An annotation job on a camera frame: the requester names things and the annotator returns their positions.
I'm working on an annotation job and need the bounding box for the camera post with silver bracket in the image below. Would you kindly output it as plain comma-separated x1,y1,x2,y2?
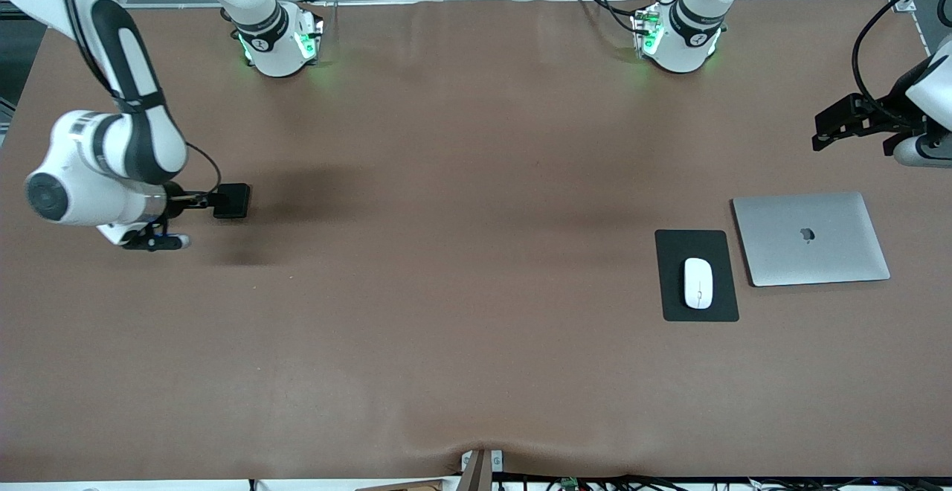
459,448,505,491

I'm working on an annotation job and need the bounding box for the white computer mouse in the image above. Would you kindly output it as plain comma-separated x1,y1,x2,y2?
684,257,714,310

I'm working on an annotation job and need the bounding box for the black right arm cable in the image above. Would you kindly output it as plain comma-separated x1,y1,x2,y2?
56,0,224,198

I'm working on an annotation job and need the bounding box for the brown table cover mat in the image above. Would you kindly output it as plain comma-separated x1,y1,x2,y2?
0,0,952,481

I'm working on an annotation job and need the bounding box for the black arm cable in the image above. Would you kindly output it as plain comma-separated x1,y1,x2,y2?
56,0,224,198
852,0,952,105

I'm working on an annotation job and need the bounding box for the black mouse pad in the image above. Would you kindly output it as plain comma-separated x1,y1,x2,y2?
654,229,740,323

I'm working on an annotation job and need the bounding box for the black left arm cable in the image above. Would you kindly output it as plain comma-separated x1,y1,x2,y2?
852,0,952,105

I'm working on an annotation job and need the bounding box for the silver closed laptop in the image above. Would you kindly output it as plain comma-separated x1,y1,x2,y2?
731,191,892,288

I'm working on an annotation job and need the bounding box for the small black phone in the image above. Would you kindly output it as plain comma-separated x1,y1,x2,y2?
214,183,251,219

